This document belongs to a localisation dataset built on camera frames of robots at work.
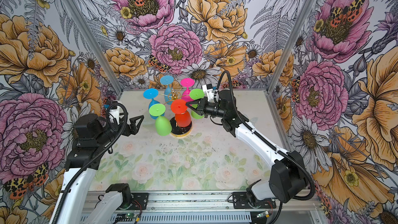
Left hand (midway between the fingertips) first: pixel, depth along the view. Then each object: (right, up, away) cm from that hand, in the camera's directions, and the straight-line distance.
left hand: (135, 120), depth 70 cm
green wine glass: (+10, -3, +7) cm, 13 cm away
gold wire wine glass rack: (+16, +12, +8) cm, 21 cm away
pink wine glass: (+22, +19, +13) cm, 31 cm away
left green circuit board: (-3, -43, +1) cm, 43 cm away
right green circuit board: (+58, -43, +1) cm, 72 cm away
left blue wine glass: (+4, +13, +8) cm, 16 cm away
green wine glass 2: (+27, +12, +8) cm, 31 cm away
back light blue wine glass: (+11, +20, +16) cm, 28 cm away
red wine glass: (+19, 0, +11) cm, 22 cm away
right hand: (+23, +5, -1) cm, 23 cm away
